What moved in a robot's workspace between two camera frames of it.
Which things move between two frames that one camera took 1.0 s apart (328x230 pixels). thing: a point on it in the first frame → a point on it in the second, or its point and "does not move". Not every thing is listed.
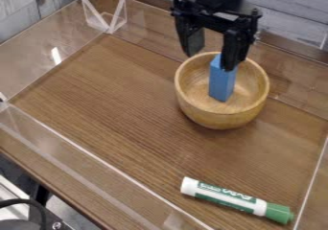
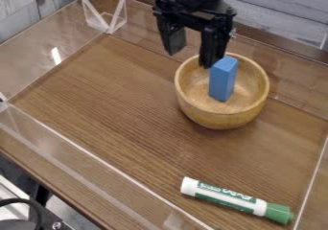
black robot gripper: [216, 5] → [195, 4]
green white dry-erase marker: [234, 200] does not move
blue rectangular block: [222, 80] does not move
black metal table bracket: [39, 195] does not move
